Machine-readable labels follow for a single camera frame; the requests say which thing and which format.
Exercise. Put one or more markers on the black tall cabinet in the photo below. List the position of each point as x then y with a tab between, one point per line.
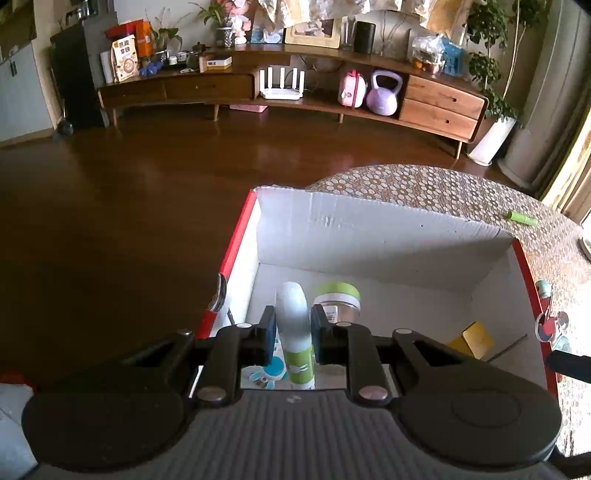
74	78

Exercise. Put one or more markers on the white green bottle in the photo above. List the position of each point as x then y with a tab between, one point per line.
295	323

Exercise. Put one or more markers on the printed snack box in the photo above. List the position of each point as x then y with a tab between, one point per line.
124	57

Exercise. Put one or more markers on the white round dish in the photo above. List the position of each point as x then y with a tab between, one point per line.
587	247

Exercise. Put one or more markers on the red cardboard box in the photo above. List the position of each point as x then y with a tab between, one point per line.
378	240

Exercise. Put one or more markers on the pink toy suitcase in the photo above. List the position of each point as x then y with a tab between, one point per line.
352	90

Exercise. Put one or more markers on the purple kettlebell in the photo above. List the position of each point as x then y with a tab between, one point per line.
382	99

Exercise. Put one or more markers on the yellow small packet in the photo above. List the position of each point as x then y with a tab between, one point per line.
475	339

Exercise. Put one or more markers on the blue bag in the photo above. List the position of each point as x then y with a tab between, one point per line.
452	57

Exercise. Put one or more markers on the small white box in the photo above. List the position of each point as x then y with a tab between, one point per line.
217	62

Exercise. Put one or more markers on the orange box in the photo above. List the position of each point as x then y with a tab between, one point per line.
144	39

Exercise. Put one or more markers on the pink tissue box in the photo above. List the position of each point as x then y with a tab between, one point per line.
249	108

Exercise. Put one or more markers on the grey storage cabinet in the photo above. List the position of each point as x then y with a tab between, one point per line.
23	97

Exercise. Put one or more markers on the grey standing air conditioner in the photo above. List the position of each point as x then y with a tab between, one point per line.
545	115

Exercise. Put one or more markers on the green lidded jar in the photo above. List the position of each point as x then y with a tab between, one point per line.
339	295

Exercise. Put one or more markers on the small leafy plant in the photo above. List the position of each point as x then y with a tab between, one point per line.
164	34

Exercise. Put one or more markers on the wooden cabinet drawer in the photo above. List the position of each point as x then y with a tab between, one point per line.
436	120
443	94

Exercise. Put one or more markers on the clear plastic bag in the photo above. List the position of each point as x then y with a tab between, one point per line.
427	50

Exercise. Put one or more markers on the patterned draped cloth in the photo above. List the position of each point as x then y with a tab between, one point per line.
295	9

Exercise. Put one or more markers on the white planter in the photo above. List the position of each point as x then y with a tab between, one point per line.
491	141

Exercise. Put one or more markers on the floral lace tablecloth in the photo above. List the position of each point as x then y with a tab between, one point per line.
438	189

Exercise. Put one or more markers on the white blue packet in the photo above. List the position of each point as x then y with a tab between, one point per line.
272	371

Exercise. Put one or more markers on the white router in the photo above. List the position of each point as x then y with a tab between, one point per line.
281	94

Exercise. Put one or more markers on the wooden photo frame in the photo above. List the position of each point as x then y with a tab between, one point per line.
314	41

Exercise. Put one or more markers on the wooden television cabinet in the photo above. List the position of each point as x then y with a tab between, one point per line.
207	87

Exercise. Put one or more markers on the yellow curtain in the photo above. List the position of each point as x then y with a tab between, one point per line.
572	184

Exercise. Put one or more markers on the small blue toy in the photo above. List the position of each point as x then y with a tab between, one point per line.
150	68

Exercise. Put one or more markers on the small potted plant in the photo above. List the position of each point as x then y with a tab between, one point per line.
225	37

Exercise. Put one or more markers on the black coffee machine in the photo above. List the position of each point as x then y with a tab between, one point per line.
83	9

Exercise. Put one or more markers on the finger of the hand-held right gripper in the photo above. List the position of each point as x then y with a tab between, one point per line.
570	364

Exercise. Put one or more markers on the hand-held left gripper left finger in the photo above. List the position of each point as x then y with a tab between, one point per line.
268	334

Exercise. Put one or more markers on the pink doll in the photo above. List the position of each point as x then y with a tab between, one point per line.
240	23

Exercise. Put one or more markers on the black cylinder speaker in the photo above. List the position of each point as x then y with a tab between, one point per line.
364	37

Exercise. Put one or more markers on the green tube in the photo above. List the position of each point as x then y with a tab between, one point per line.
521	218

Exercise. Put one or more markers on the tall green plant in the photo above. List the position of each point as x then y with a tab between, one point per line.
485	69

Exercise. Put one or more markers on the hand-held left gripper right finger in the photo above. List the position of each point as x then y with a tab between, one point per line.
318	332

